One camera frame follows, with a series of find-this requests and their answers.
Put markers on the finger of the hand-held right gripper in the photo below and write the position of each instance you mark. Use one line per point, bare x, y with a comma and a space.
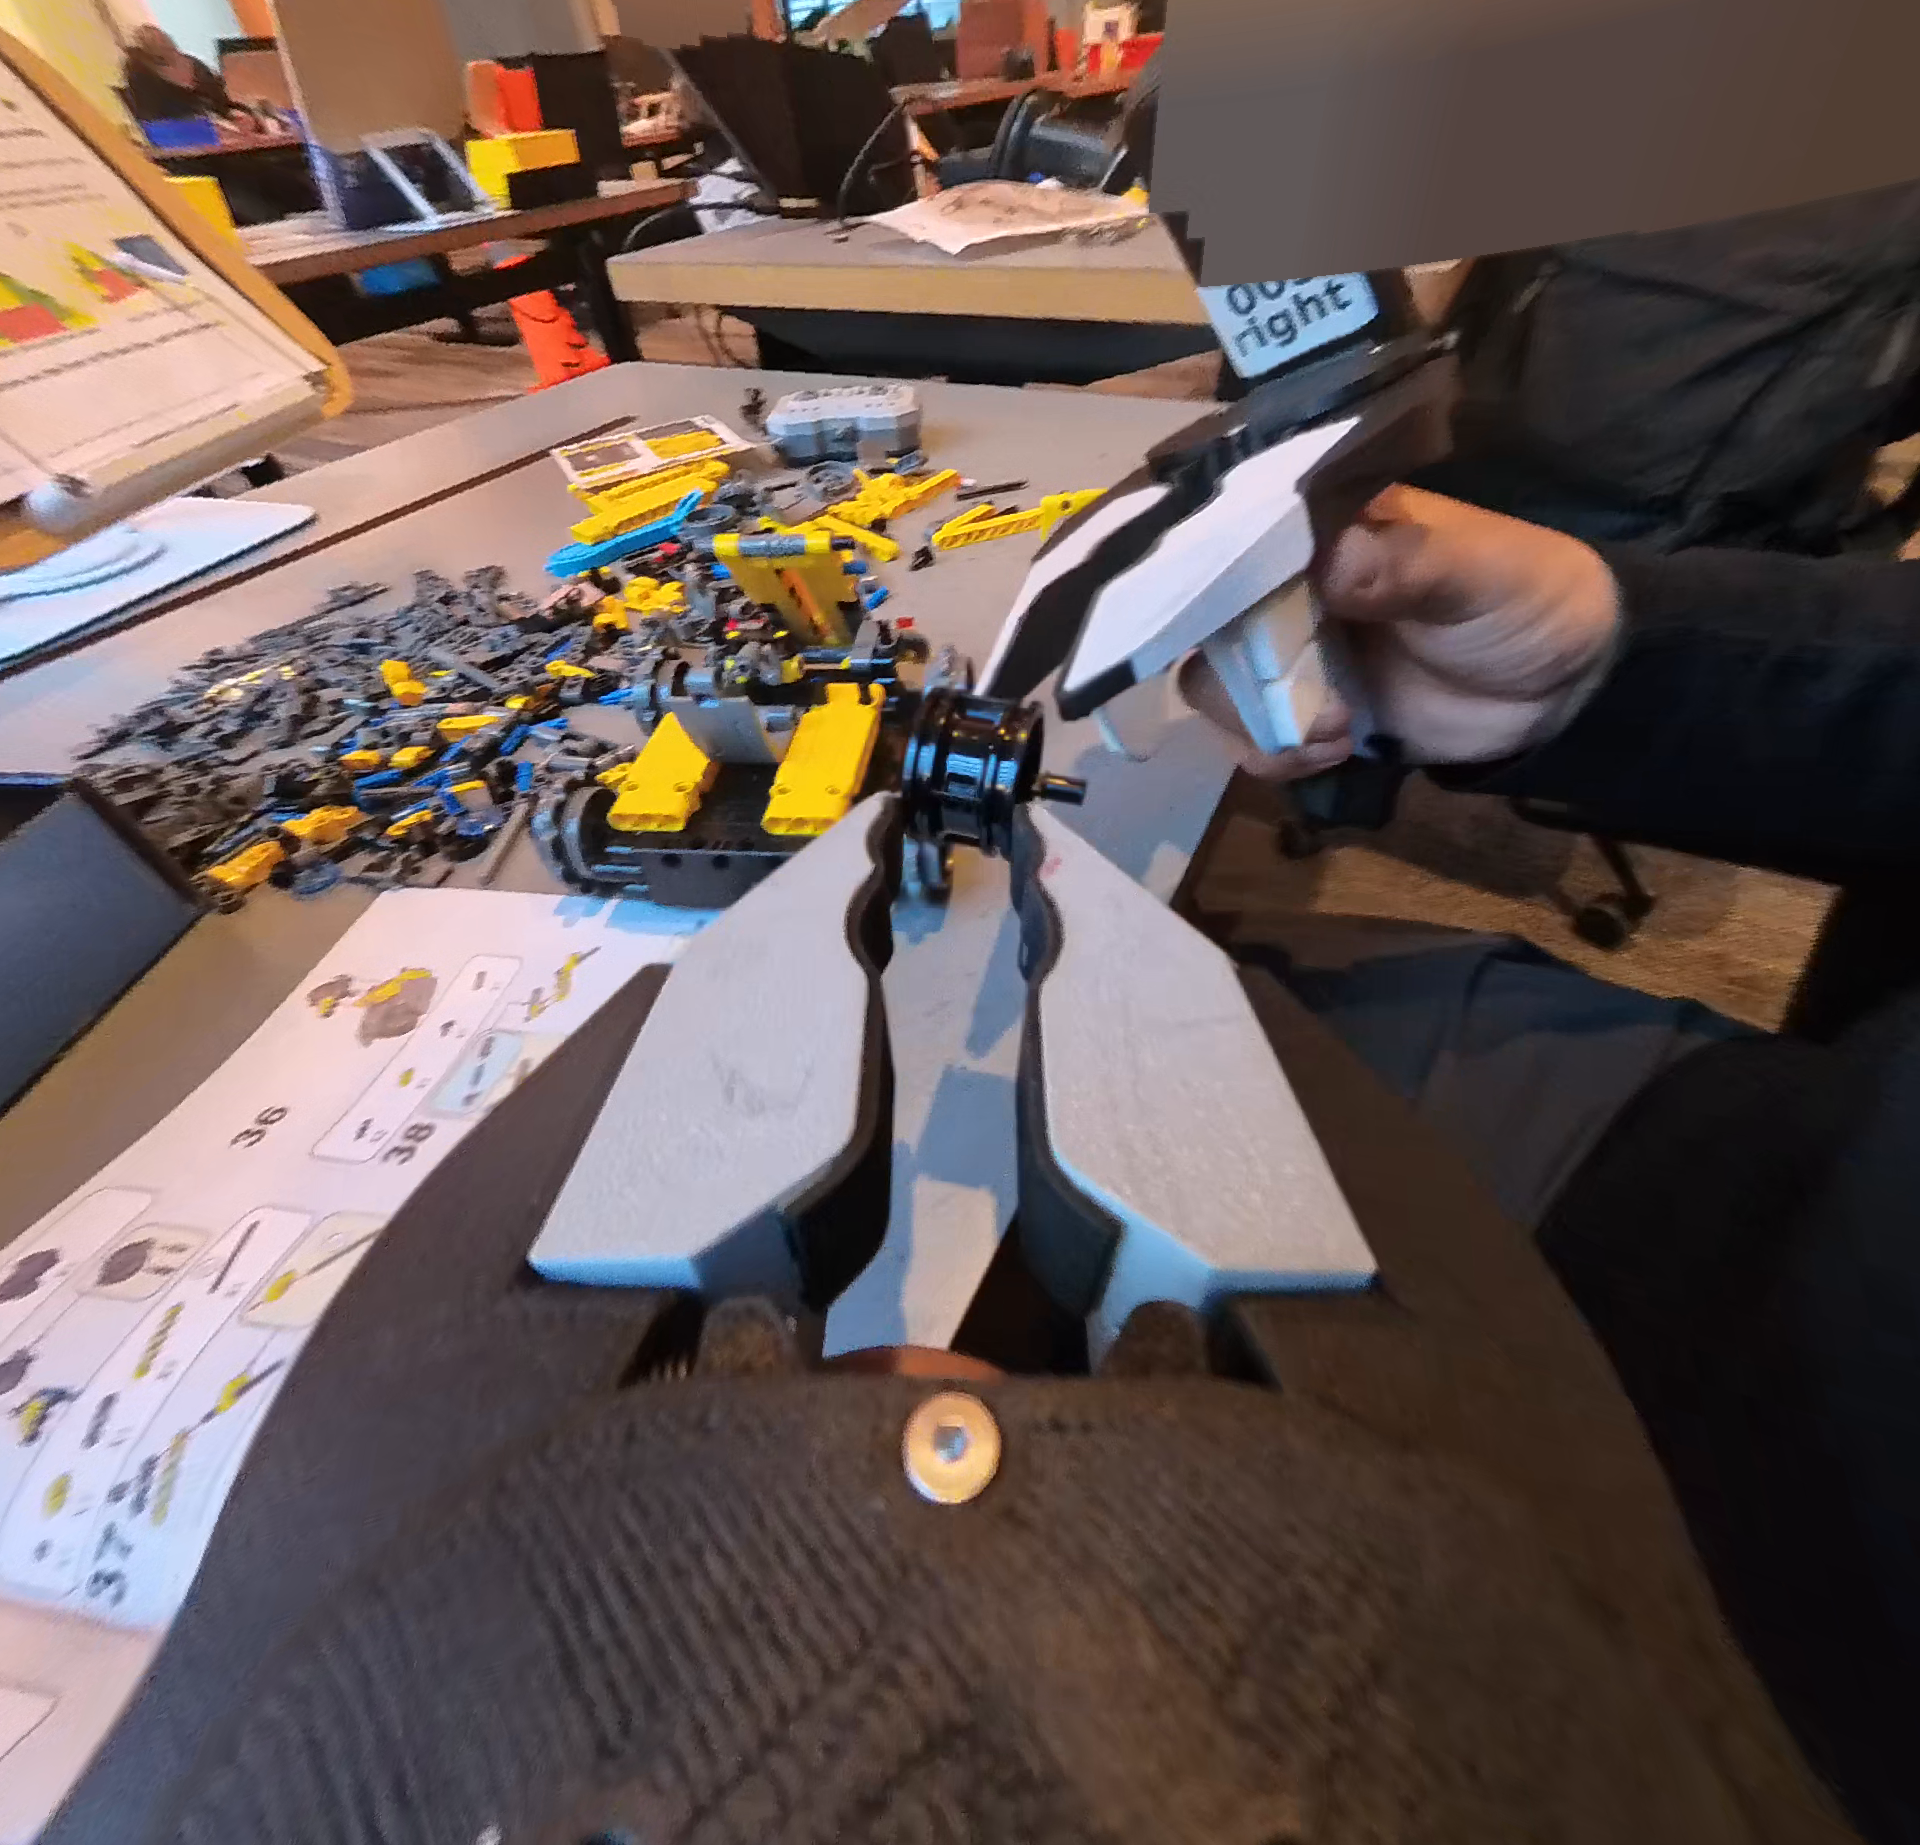
1068, 571
1215, 571

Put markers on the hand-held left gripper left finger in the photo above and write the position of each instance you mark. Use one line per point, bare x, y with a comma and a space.
706, 1096

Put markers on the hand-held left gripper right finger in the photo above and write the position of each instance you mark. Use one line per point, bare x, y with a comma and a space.
1186, 1111

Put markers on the black wheel rim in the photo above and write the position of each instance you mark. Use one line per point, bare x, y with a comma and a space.
976, 765

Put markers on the yellow black brick vehicle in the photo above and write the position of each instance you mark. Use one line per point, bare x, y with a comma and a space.
810, 765

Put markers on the grey desk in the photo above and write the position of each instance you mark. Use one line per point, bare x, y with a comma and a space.
1051, 420

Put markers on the person's right hand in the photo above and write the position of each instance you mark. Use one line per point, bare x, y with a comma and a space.
1471, 615

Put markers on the dark backpack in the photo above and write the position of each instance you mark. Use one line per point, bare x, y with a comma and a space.
1651, 376

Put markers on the person's grey pants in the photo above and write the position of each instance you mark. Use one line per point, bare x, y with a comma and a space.
1426, 1051

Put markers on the grey battery box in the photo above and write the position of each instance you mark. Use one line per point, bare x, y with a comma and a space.
841, 416

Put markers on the paper sheets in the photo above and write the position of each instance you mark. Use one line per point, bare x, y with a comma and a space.
1005, 216

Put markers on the grey background table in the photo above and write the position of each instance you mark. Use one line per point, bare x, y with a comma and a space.
841, 277

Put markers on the sticker sheet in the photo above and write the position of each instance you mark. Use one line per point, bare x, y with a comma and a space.
651, 450

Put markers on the blue brick piece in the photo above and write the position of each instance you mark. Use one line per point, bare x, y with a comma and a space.
630, 531

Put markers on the black folding panels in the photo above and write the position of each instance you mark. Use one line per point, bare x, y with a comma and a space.
795, 121

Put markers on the instruction booklet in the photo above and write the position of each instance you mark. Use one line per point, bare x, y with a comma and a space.
195, 1276

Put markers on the pile of dark brick pieces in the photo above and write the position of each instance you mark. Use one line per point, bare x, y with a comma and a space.
300, 705

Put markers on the dark cardboard box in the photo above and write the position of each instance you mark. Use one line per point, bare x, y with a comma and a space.
75, 946

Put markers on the yellow box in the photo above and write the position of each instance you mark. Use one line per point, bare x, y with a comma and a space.
516, 162

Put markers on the wooden background table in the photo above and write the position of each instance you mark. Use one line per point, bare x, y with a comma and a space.
450, 231

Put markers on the small tablet display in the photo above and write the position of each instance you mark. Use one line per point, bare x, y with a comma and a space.
427, 171

